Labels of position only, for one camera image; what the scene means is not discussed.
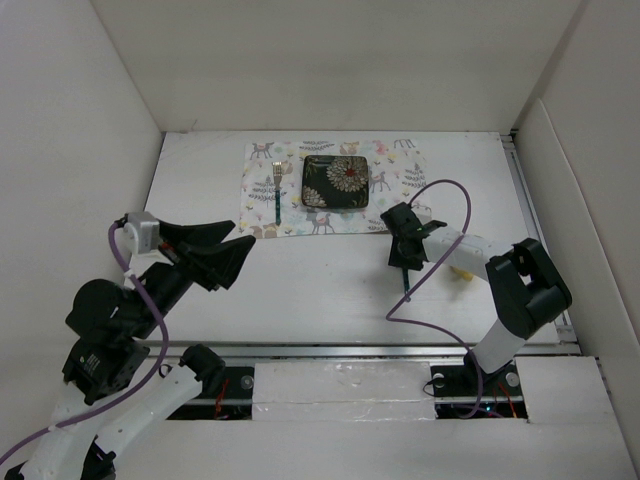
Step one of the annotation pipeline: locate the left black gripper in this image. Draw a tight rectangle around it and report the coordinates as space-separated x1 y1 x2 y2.
131 218 258 335

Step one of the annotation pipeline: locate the silver spoon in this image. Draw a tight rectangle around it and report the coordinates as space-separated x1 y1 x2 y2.
401 268 411 303

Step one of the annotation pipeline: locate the floral animal print cloth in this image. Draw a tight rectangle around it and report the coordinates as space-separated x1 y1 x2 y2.
239 137 428 239

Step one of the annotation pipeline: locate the silver fork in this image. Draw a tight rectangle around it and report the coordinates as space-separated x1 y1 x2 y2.
272 162 283 226

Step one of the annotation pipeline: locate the black floral square plate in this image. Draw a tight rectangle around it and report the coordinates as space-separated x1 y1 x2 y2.
301 155 369 210

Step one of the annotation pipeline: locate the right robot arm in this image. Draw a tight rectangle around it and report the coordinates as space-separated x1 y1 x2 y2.
381 202 573 394

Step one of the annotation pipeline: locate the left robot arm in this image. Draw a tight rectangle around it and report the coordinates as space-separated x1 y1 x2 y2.
1 212 256 479

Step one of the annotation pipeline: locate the yellow mug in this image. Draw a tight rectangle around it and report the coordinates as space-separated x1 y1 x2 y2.
450 266 474 282

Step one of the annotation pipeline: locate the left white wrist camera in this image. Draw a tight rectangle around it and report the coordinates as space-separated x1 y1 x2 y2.
123 212 160 256

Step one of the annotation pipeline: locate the aluminium front rail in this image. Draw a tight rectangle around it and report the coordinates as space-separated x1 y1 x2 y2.
143 341 582 360

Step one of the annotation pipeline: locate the aluminium rail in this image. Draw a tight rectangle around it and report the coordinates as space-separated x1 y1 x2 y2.
500 129 578 344
143 341 582 360

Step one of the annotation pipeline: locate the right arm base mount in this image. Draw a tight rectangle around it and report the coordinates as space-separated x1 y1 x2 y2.
423 357 528 419

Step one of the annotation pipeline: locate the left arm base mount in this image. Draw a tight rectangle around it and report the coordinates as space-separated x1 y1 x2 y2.
168 345 255 421

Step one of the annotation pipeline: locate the aluminium right side rail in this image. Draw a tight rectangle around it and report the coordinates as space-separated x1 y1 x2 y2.
500 129 578 344

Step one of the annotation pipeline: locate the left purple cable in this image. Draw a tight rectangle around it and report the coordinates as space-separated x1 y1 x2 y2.
0 217 171 464

